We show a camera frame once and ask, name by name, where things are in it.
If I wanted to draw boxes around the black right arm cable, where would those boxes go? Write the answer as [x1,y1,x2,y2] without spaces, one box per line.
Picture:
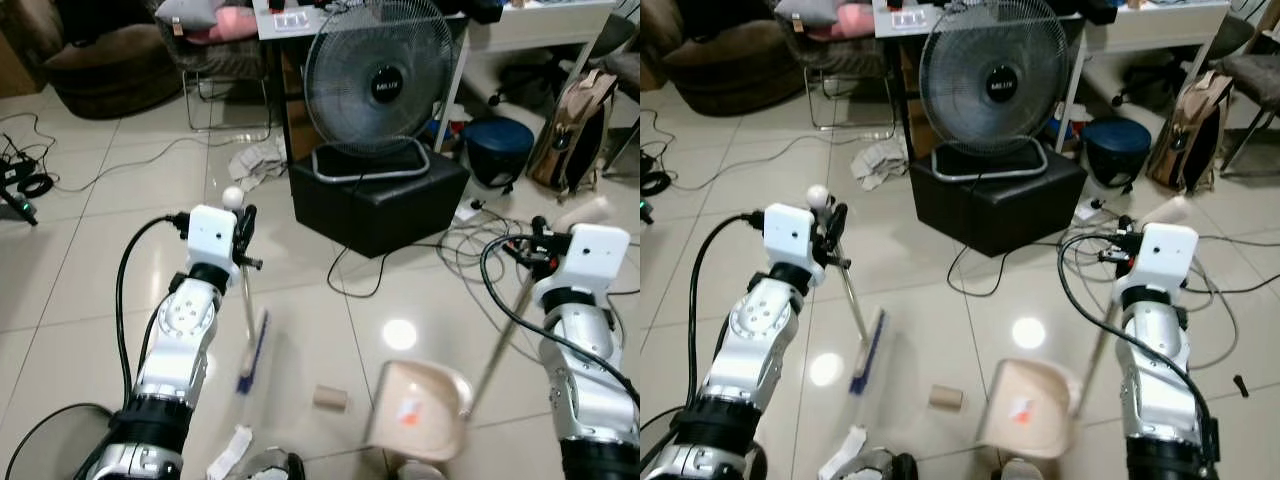
[478,234,641,405]
[1057,232,1216,421]

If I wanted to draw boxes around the metal chair with pink cloth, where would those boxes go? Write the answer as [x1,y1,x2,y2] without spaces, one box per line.
[774,0,898,132]
[154,0,273,132]

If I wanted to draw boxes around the dark brown sofa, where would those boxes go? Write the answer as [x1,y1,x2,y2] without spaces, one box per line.
[0,0,187,121]
[640,0,803,117]

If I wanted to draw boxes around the brown backpack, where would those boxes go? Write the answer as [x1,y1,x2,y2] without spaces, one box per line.
[1144,69,1235,194]
[526,69,619,197]

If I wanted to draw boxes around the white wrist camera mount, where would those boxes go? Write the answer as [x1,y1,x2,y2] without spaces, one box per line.
[763,204,824,287]
[186,205,242,287]
[1132,222,1200,293]
[557,224,632,303]

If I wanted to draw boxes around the white paper scrap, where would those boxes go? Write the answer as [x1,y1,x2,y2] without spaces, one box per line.
[819,424,867,480]
[206,424,254,480]

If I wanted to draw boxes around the dark office chair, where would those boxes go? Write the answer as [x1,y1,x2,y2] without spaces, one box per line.
[1218,0,1280,176]

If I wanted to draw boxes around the black charger with coiled cable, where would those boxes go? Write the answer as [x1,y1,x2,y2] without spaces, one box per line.
[640,165,673,225]
[0,155,55,227]

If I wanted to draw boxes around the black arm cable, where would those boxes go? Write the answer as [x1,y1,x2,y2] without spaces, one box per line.
[702,211,769,341]
[113,212,193,383]
[478,234,641,405]
[1057,232,1216,421]

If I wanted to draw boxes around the crumpled grey paper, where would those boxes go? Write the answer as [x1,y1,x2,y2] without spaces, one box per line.
[227,137,292,192]
[851,137,912,192]

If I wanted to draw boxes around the thin black floor cable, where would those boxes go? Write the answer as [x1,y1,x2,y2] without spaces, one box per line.
[640,108,896,195]
[0,108,273,195]

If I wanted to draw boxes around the tangled grey floor cables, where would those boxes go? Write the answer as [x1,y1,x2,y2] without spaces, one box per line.
[326,205,641,301]
[946,205,1280,373]

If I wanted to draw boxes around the broom with blue bristles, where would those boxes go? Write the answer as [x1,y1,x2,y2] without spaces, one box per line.
[221,186,272,394]
[806,184,890,394]

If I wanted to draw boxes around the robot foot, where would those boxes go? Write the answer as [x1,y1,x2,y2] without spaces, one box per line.
[232,448,307,480]
[848,450,919,480]

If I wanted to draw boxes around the grey round floor fan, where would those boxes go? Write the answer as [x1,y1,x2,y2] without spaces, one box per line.
[918,0,1072,182]
[303,0,457,182]

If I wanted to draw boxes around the beige long-handled dustpan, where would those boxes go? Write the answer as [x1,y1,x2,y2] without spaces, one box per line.
[364,196,613,464]
[974,196,1193,462]

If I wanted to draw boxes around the dark blue round bin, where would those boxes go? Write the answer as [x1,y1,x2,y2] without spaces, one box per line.
[461,117,537,190]
[1081,118,1154,190]

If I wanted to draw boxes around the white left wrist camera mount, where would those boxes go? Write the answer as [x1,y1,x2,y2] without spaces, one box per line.
[763,204,824,287]
[186,205,242,287]

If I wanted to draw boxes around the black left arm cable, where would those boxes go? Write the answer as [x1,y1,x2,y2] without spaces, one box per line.
[702,211,769,341]
[113,212,193,383]

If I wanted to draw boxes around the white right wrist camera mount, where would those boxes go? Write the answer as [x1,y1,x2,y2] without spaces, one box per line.
[1132,222,1200,293]
[557,224,632,303]

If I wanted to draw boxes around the black cube ottoman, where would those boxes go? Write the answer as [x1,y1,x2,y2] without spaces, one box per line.
[907,148,1089,260]
[289,145,472,260]

